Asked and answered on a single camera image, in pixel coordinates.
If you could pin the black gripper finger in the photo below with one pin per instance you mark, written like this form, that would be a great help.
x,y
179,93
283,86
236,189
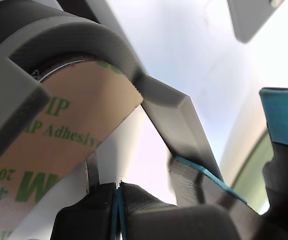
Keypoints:
x,y
89,220

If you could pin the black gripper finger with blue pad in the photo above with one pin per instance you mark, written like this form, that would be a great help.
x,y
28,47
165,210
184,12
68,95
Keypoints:
x,y
196,220

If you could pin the tan 3M adhesive liner film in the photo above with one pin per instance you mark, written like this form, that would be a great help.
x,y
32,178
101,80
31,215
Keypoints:
x,y
66,140

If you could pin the pale green round dish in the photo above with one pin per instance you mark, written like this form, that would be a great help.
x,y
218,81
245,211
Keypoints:
x,y
254,185

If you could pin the grey device holding fixture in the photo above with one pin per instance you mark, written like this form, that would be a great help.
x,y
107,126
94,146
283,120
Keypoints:
x,y
96,40

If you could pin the dark grey flat mat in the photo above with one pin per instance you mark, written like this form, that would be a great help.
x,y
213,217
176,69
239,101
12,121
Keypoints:
x,y
249,20

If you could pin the black cylinder fixture leg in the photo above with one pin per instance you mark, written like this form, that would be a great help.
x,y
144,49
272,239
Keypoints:
x,y
14,22

